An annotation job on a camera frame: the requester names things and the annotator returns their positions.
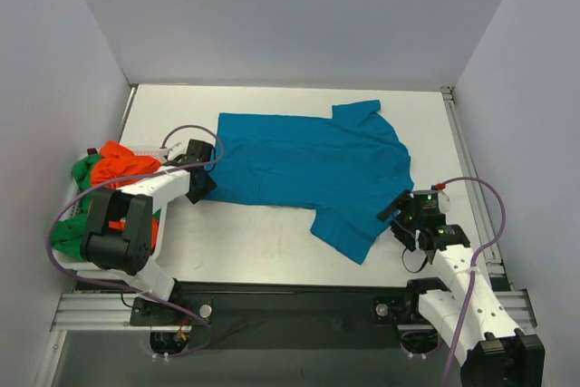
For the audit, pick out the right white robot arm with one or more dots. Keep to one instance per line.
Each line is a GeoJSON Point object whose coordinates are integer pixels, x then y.
{"type": "Point", "coordinates": [488, 344]}

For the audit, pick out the aluminium frame rail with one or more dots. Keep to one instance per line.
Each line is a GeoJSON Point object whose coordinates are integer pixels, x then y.
{"type": "Point", "coordinates": [93, 312]}

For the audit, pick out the right side aluminium rail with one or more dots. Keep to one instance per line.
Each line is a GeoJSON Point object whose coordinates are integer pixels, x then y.
{"type": "Point", "coordinates": [518, 303]}

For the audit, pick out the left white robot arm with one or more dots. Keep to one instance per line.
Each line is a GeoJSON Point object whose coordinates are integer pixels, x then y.
{"type": "Point", "coordinates": [119, 230]}

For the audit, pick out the orange t shirt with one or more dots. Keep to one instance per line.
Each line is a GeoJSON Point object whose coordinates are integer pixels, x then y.
{"type": "Point", "coordinates": [118, 161]}

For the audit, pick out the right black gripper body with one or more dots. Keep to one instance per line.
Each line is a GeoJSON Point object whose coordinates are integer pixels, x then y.
{"type": "Point", "coordinates": [400, 222]}

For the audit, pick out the white plastic laundry basket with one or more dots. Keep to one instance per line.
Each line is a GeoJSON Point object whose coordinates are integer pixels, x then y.
{"type": "Point", "coordinates": [69, 262]}

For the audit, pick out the teal blue t shirt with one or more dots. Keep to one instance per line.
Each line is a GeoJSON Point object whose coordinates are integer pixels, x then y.
{"type": "Point", "coordinates": [346, 168]}

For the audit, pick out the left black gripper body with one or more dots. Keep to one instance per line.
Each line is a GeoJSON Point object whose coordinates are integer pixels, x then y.
{"type": "Point", "coordinates": [201, 185]}

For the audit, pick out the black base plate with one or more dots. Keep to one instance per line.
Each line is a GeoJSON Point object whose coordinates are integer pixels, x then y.
{"type": "Point", "coordinates": [285, 317]}

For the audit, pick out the green t shirt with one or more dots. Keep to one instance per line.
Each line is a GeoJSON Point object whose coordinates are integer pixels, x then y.
{"type": "Point", "coordinates": [67, 234]}

